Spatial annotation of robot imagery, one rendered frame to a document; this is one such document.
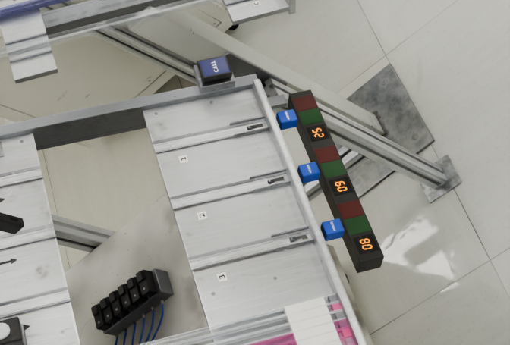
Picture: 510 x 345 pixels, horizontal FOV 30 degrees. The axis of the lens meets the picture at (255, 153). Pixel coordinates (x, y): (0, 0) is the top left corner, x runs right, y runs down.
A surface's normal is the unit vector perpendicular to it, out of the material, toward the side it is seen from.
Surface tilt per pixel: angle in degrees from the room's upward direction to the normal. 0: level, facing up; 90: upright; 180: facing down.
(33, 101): 90
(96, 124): 90
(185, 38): 90
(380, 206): 0
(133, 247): 0
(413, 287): 0
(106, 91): 90
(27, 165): 45
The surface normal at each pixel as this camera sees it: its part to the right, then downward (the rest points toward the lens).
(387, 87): -0.63, -0.26
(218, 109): 0.06, -0.58
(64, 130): 0.30, 0.79
